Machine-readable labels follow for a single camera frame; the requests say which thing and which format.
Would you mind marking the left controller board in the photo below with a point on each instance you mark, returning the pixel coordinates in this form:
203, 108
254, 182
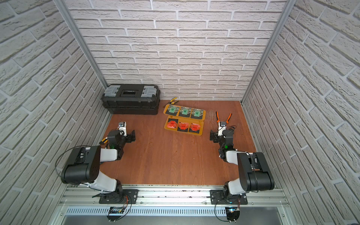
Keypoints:
116, 213

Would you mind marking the aluminium front rail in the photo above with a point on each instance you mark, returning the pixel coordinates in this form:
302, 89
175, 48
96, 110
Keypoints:
200, 196

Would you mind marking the right controller board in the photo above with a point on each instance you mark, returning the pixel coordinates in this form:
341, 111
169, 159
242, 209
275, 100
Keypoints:
232, 214

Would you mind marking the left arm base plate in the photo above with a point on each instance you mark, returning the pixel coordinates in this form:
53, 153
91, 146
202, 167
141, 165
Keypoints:
125, 196

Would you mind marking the yellow black small pliers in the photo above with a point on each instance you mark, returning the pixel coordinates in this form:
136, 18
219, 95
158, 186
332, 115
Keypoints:
173, 101

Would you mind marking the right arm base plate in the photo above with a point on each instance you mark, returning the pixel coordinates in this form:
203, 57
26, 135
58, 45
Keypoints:
228, 197

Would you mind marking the red tea bag front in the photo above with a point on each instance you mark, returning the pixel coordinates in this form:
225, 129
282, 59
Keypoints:
183, 126

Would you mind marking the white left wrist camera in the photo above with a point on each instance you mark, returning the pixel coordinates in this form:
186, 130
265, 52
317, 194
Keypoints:
122, 127

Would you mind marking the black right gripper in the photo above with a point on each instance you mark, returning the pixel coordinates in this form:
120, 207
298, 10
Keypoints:
215, 135

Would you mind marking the yellow utility knife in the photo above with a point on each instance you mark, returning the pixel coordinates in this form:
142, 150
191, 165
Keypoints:
104, 141

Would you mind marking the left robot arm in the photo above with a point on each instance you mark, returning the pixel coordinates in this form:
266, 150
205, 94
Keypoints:
83, 164

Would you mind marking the yellow wooden two-tier shelf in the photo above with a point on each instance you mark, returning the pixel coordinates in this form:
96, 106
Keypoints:
184, 119

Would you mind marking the controller board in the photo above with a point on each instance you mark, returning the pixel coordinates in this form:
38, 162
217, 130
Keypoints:
232, 214
116, 213

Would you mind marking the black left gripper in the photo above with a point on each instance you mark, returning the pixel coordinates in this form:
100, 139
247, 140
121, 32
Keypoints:
130, 136

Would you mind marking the green tea bag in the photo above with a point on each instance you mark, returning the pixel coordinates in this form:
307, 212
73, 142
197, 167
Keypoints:
185, 112
172, 110
197, 114

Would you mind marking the black plastic toolbox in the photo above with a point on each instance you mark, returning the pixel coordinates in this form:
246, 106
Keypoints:
141, 99

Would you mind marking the red tea bag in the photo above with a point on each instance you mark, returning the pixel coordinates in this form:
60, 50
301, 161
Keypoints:
183, 126
194, 128
172, 124

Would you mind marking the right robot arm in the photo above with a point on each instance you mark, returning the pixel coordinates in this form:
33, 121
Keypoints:
254, 172

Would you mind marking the green tea bag front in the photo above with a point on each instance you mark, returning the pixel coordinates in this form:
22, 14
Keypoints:
185, 112

